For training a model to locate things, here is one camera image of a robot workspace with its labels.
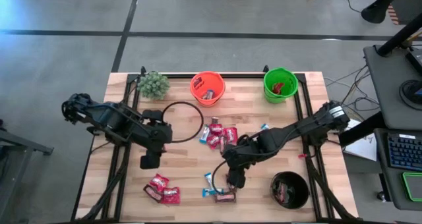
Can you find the black round base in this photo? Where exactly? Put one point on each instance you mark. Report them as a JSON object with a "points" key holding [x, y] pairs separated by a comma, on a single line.
{"points": [[410, 91]]}

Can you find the black pole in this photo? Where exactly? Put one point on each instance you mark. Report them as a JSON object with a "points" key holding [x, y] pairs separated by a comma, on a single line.
{"points": [[399, 36]]}

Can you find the green-edged black pad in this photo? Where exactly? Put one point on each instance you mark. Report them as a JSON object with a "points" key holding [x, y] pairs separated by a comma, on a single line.
{"points": [[412, 186]]}

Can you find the black desk leg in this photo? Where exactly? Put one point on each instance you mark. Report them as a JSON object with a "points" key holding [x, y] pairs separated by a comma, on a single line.
{"points": [[362, 130]]}

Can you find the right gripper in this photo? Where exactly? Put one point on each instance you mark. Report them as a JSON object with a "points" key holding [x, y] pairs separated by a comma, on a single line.
{"points": [[239, 155]]}

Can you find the grey desk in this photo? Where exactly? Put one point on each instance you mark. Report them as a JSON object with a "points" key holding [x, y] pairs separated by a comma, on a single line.
{"points": [[392, 85], [382, 184]]}

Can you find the small red connector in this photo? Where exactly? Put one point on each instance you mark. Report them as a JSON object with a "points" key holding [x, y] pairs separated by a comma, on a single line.
{"points": [[301, 156]]}

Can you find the brown red candy bar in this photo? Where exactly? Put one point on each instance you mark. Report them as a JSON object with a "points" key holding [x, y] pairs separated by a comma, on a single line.
{"points": [[152, 193]]}

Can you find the green potted plant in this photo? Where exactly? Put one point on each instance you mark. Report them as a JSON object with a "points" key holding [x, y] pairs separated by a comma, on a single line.
{"points": [[153, 85]]}

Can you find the brown Hershey's chocolate bar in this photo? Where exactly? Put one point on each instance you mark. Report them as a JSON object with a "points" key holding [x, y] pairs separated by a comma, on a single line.
{"points": [[225, 197], [282, 191], [215, 120]]}

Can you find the black backlit keyboard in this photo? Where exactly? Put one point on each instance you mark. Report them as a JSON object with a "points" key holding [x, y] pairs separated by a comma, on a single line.
{"points": [[405, 151]]}

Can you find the black aluminium rig frame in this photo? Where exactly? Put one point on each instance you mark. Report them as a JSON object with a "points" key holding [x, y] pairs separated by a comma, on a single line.
{"points": [[244, 75]]}

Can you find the orange plastic bucket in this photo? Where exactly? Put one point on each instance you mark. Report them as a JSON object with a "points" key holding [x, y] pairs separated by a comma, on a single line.
{"points": [[217, 82]]}

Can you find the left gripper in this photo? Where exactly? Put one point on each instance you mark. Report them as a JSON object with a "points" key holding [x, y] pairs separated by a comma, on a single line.
{"points": [[155, 147]]}

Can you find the green plastic bucket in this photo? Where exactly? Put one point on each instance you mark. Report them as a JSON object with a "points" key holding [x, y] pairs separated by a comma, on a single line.
{"points": [[288, 82]]}

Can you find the white paper sheet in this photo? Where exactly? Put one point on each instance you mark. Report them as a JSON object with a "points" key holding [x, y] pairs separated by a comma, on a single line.
{"points": [[362, 146]]}

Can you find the black metal cart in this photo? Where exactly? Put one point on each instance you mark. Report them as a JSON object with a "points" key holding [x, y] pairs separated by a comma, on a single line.
{"points": [[16, 145]]}

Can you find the black round bowl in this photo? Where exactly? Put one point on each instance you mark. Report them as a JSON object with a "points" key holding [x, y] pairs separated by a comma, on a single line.
{"points": [[298, 187]]}

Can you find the red Skittles bag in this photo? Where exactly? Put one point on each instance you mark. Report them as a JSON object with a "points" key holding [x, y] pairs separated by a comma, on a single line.
{"points": [[216, 129], [213, 141], [278, 88], [170, 195], [159, 182], [230, 135]]}

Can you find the black stand leg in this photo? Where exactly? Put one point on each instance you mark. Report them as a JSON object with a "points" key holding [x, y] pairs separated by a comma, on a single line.
{"points": [[376, 11]]}

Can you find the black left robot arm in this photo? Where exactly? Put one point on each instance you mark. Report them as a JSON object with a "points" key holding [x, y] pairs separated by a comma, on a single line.
{"points": [[108, 115]]}

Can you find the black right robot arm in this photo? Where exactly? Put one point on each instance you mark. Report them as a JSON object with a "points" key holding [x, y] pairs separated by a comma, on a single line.
{"points": [[296, 128]]}

